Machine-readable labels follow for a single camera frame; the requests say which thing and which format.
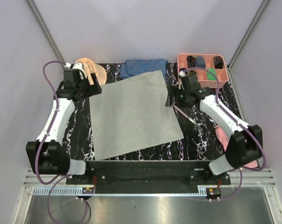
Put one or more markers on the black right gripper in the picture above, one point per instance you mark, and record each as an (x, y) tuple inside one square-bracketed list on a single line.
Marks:
[(174, 91)]

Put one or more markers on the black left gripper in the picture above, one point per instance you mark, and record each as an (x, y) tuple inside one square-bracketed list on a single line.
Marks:
[(92, 89)]

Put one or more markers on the pink handled knife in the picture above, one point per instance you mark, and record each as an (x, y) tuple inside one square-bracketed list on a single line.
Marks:
[(188, 118)]

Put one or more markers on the grey cloth napkin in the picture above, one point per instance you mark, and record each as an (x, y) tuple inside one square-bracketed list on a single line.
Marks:
[(131, 115)]

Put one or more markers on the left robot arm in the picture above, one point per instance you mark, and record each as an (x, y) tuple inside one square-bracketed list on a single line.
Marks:
[(46, 154)]

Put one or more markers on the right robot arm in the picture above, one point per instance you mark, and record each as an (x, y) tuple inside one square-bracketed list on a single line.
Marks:
[(244, 141)]

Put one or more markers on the orange bucket hat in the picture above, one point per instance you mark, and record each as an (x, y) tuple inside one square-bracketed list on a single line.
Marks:
[(91, 67)]

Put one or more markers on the yellow patterned rolled sock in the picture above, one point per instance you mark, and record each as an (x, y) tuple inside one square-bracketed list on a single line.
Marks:
[(192, 72)]

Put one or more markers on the green rolled sock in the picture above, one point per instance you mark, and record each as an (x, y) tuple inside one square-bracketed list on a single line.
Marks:
[(211, 74)]

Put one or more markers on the black patterned sock top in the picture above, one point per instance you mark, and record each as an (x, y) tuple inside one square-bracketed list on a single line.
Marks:
[(191, 61)]

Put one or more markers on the blue grey rolled sock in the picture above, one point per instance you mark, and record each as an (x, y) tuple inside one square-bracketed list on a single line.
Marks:
[(200, 62)]

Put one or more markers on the pink compartment tray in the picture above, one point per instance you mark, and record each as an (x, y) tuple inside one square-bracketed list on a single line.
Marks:
[(222, 75)]

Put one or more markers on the dark brown rolled sock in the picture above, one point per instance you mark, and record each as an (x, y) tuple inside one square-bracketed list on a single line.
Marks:
[(218, 62)]

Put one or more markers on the blue checkered cloth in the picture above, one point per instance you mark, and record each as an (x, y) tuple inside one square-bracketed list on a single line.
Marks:
[(132, 68)]

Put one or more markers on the pink baseball cap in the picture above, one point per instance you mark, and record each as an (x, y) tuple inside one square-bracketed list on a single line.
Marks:
[(223, 139)]

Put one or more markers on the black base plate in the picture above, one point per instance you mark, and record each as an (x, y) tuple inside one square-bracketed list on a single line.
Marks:
[(108, 172)]

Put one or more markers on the aluminium front rail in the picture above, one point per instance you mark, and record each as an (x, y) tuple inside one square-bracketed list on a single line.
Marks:
[(263, 179)]

